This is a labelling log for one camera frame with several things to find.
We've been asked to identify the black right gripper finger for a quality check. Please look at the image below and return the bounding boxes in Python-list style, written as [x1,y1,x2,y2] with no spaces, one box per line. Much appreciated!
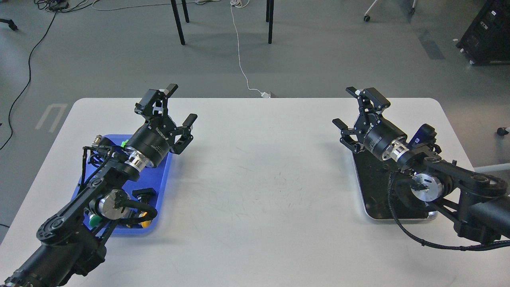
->
[333,118,369,154]
[346,86,390,128]

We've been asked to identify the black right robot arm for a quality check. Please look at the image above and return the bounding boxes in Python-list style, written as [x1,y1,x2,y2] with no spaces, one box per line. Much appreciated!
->
[333,86,509,251]

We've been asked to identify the black push button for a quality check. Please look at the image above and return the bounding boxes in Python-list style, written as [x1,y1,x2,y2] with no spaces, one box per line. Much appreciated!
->
[131,187,157,204]

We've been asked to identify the blue plastic tray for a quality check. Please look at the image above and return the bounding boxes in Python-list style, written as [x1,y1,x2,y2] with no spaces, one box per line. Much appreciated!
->
[83,134,172,237]

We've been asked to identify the silver metal tray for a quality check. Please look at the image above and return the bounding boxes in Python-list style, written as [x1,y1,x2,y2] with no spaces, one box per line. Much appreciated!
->
[352,151,438,222]

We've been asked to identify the yellow push button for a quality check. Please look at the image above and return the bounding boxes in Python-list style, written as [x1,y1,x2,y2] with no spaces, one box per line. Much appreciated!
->
[126,220,152,229]

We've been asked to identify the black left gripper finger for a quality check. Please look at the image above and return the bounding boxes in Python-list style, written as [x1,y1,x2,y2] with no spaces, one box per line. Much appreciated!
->
[135,84,178,120]
[169,113,198,155]

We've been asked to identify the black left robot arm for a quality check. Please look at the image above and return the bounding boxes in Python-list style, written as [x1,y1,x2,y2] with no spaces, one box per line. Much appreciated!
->
[3,84,197,287]

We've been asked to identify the black cable on floor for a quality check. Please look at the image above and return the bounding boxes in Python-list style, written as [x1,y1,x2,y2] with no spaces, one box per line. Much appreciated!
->
[0,0,96,151]

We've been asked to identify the green push button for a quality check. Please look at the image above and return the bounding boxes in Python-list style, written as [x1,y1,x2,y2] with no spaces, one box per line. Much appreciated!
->
[88,214,102,228]

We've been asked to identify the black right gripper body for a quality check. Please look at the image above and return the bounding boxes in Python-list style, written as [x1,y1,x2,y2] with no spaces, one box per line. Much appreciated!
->
[363,120,407,161]

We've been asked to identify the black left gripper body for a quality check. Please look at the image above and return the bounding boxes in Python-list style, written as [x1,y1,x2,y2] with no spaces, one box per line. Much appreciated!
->
[125,118,179,168]

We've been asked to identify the black equipment case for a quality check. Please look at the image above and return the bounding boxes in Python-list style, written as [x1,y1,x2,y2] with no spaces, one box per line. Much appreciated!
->
[456,0,510,65]

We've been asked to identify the white chair base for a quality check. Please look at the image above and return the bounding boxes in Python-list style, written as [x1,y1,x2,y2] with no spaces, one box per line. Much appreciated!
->
[363,0,419,22]

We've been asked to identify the white cable on floor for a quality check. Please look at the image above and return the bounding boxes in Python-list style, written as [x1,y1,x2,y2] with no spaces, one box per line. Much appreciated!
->
[230,0,271,98]

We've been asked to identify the black table legs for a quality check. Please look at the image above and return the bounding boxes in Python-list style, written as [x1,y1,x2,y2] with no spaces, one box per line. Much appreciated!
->
[171,0,275,45]

